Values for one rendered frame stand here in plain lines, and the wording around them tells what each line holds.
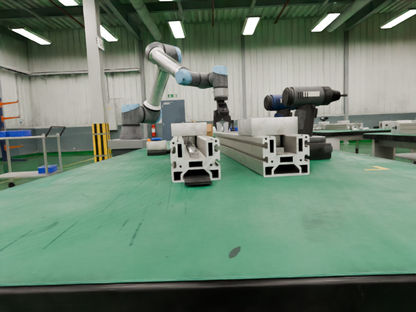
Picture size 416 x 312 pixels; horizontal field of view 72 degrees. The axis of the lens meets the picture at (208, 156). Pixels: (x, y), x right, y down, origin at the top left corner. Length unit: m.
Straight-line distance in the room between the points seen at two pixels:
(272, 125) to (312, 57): 12.60
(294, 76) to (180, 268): 12.73
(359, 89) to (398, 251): 13.57
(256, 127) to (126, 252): 0.47
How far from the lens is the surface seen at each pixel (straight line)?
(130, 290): 0.24
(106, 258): 0.28
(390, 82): 14.46
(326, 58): 13.44
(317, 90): 0.92
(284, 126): 0.69
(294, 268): 0.24
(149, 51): 1.72
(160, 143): 1.23
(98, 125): 7.68
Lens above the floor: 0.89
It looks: 6 degrees down
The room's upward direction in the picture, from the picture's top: 2 degrees counter-clockwise
